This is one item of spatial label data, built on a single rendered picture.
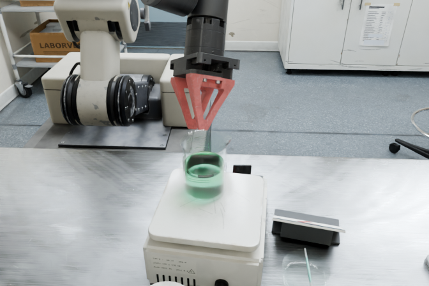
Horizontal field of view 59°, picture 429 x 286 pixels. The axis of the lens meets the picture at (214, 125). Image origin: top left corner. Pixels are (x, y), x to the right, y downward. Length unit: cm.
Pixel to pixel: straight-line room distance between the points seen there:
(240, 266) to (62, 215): 29
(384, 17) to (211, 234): 268
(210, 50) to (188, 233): 24
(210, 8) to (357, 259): 38
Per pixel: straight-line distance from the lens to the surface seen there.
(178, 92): 55
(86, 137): 150
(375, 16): 296
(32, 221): 61
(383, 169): 70
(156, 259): 44
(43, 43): 274
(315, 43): 291
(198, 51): 52
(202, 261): 42
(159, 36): 349
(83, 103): 124
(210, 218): 43
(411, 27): 308
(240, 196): 46
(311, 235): 52
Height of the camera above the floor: 114
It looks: 30 degrees down
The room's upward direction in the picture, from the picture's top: straight up
